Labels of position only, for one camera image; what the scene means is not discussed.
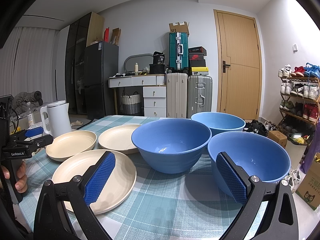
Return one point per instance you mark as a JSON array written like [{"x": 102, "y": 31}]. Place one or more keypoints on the light blue bowl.
[{"x": 219, "y": 122}]

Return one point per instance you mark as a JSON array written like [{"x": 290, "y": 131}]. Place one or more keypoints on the woven laundry basket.
[{"x": 131, "y": 103}]

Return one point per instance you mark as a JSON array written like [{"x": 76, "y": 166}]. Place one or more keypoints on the shoe rack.
[{"x": 299, "y": 105}]

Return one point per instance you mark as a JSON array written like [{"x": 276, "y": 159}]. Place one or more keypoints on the purple bag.
[{"x": 313, "y": 149}]

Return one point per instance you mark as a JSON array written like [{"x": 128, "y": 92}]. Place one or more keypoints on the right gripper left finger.
[{"x": 86, "y": 188}]

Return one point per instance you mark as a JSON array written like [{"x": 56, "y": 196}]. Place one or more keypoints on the person's left hand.
[{"x": 21, "y": 185}]

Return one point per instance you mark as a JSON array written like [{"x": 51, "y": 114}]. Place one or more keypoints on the silver suitcase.
[{"x": 199, "y": 97}]

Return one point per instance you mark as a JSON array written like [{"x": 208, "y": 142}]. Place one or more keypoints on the beige suitcase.
[{"x": 176, "y": 86}]

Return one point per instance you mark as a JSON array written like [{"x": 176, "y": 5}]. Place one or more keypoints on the white electric kettle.
[{"x": 58, "y": 118}]

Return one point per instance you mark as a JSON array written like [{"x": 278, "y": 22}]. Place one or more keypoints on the oval mirror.
[{"x": 143, "y": 61}]

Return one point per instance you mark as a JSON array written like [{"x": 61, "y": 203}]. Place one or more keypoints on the black refrigerator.
[{"x": 100, "y": 64}]

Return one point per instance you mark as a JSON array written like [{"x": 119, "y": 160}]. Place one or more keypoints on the stacked shoe boxes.
[{"x": 197, "y": 61}]

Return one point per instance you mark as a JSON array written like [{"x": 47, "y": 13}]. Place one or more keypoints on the white trash bin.
[{"x": 295, "y": 152}]

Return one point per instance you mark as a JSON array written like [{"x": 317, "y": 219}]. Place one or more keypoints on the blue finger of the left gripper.
[{"x": 34, "y": 132}]

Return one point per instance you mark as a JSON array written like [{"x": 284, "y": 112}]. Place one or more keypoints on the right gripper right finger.
[{"x": 244, "y": 188}]

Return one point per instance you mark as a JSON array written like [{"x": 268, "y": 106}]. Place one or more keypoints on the green printed cardboard box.
[{"x": 308, "y": 189}]

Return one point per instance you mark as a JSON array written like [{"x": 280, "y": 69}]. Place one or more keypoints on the teal suitcase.
[{"x": 178, "y": 51}]

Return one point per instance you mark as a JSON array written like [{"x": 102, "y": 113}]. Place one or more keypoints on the small brown cardboard box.
[{"x": 278, "y": 137}]

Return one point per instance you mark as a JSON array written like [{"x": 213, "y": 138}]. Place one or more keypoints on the wooden door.
[{"x": 239, "y": 65}]

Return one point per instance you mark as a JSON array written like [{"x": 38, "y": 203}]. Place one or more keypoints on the white drawer desk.
[{"x": 154, "y": 92}]

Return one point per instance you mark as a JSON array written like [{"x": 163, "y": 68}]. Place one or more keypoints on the cream plate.
[
  {"x": 70, "y": 144},
  {"x": 119, "y": 139},
  {"x": 109, "y": 186}
]

